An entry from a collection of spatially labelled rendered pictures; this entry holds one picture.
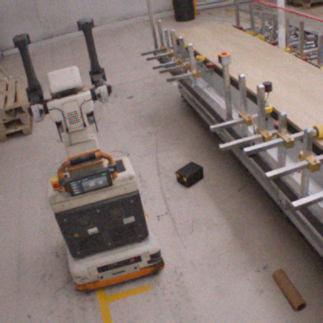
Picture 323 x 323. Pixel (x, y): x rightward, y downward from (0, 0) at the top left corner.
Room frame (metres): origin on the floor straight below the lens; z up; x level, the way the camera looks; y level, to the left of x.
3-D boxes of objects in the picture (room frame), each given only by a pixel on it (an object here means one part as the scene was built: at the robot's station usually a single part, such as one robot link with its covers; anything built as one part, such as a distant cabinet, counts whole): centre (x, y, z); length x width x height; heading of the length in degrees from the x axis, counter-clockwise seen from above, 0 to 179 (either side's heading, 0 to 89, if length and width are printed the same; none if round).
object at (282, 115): (1.81, -0.68, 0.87); 0.04 x 0.04 x 0.48; 11
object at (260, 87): (2.05, -0.63, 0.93); 0.04 x 0.04 x 0.48; 11
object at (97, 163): (1.97, 0.46, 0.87); 0.23 x 0.15 x 0.11; 101
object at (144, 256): (1.76, 0.40, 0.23); 0.41 x 0.02 x 0.08; 101
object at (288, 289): (1.45, -0.64, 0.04); 0.30 x 0.08 x 0.08; 11
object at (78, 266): (2.08, 0.48, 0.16); 0.67 x 0.64 x 0.25; 11
